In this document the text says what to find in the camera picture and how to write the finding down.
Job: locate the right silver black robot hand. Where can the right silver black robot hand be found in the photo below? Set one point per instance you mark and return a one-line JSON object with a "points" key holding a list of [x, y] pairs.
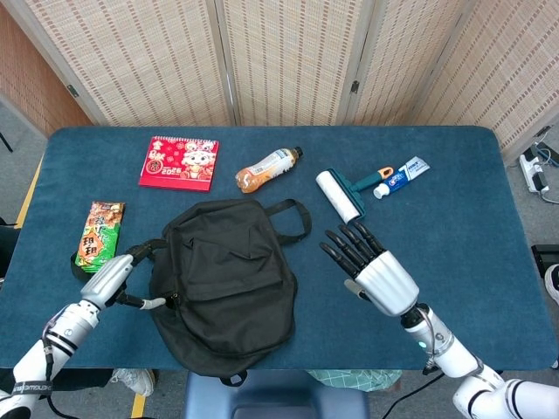
{"points": [[386, 283]]}

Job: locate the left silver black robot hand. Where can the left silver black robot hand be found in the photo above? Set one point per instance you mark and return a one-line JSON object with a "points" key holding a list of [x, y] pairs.
{"points": [[107, 279]]}

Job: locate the black fabric backpack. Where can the black fabric backpack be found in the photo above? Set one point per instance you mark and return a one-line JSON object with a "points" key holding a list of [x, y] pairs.
{"points": [[227, 288]]}

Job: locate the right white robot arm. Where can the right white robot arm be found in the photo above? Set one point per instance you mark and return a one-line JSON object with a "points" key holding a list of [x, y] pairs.
{"points": [[454, 358]]}

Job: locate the blue padded robot base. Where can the blue padded robot base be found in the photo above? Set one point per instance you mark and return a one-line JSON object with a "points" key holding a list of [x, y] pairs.
{"points": [[271, 393]]}

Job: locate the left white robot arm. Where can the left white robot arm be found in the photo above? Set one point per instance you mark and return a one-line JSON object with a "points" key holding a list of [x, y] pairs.
{"points": [[65, 331]]}

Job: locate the green snack bag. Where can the green snack bag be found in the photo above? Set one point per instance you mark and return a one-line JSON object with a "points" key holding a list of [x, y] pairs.
{"points": [[98, 235]]}

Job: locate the green checked cloth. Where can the green checked cloth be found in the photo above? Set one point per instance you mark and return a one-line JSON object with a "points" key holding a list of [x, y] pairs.
{"points": [[354, 377]]}

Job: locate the blue felt table cover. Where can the blue felt table cover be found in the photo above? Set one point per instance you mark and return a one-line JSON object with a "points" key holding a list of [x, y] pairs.
{"points": [[458, 209]]}

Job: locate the black object beside table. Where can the black object beside table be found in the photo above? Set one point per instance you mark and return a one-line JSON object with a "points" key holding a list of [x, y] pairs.
{"points": [[6, 249]]}

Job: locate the white sneaker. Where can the white sneaker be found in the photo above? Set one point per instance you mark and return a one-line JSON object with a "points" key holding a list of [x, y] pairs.
{"points": [[135, 380]]}

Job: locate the blue white toothpaste tube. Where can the blue white toothpaste tube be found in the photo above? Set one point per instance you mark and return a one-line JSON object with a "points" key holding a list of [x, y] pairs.
{"points": [[404, 176]]}

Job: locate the red desk calendar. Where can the red desk calendar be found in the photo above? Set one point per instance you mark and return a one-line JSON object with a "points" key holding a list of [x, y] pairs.
{"points": [[179, 163]]}

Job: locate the black box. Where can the black box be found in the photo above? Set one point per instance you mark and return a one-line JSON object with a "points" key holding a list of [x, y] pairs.
{"points": [[543, 255]]}

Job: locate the orange drink bottle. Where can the orange drink bottle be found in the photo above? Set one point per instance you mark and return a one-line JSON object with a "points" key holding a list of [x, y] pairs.
{"points": [[266, 168]]}

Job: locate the white black shoe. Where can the white black shoe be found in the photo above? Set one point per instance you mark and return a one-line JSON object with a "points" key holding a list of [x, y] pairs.
{"points": [[554, 283]]}

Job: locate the white power strip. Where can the white power strip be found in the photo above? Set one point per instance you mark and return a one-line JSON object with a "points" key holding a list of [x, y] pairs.
{"points": [[530, 170]]}

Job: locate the black screen hinge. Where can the black screen hinge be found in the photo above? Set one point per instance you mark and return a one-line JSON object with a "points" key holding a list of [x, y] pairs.
{"points": [[354, 86], [72, 91]]}

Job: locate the brown woven screen panel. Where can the brown woven screen panel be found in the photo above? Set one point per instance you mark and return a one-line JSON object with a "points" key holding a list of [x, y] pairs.
{"points": [[30, 78]]}

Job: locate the beige woven screen panel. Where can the beige woven screen panel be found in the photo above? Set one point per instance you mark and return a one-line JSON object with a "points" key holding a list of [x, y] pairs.
{"points": [[393, 65], [288, 61], [502, 65], [144, 61]]}

